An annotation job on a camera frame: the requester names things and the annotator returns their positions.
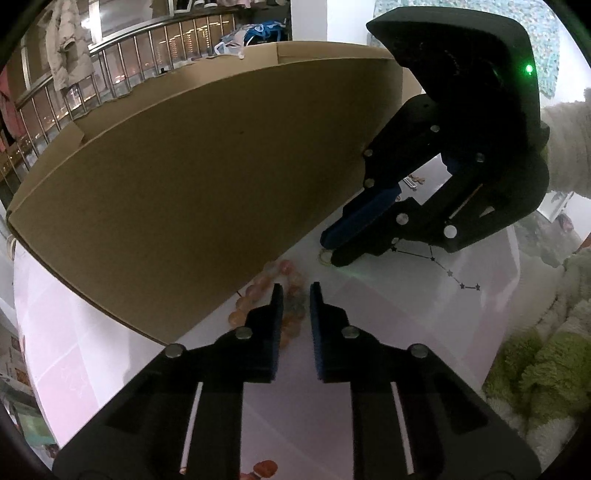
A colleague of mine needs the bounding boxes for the cream and green fleece clothing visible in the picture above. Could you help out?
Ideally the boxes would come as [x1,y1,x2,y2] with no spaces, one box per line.
[482,247,591,462]

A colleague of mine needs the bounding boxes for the white book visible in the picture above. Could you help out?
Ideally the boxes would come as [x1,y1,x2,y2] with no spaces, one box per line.
[536,189,578,232]

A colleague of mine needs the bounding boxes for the orange pink bead bracelet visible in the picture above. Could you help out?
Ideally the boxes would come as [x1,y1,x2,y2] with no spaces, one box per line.
[228,259,308,340]

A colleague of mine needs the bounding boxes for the large cardboard box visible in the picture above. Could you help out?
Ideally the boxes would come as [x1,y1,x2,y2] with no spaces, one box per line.
[7,41,428,347]

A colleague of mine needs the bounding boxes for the white plastic bag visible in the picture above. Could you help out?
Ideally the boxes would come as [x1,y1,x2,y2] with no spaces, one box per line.
[213,39,245,58]

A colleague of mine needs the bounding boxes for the metal balcony railing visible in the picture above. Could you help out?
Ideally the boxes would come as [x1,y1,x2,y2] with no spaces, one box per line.
[0,14,241,185]

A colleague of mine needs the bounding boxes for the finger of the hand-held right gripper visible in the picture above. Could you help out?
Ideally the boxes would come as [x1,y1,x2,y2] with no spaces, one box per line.
[320,95,452,247]
[329,150,550,268]

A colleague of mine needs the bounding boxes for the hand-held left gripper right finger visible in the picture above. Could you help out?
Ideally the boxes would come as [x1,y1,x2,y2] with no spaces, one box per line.
[309,281,542,480]

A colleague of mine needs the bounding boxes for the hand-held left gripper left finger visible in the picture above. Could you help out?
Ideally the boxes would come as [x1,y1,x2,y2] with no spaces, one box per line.
[52,282,284,480]

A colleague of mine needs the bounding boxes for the hanging beige coat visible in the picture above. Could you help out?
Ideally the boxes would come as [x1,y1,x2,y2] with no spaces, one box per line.
[44,0,95,90]

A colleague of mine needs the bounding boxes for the hanging red clothes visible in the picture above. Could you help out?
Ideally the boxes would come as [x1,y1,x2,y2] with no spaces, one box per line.
[0,69,24,153]

